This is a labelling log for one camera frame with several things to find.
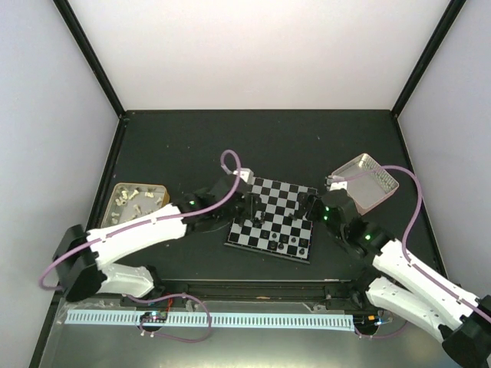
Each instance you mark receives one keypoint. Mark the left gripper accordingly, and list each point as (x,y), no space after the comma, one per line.
(250,210)

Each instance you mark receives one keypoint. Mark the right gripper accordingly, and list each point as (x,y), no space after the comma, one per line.
(312,214)

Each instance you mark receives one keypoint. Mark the black and white chessboard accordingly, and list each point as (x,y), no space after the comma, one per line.
(282,234)

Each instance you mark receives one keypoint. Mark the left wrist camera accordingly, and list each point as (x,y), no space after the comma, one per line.
(246,175)

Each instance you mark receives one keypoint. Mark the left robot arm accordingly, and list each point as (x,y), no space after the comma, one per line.
(86,262)

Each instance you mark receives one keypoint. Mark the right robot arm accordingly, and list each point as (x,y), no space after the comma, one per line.
(399,282)

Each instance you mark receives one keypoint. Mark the black piece cluster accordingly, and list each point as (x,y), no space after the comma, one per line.
(258,219)

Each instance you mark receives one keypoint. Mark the gold tin with white pieces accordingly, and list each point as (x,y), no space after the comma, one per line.
(130,200)

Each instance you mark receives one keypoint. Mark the pink metal tin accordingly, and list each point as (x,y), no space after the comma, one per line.
(368,184)

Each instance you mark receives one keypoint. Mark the white slotted cable duct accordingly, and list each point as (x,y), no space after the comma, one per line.
(136,318)

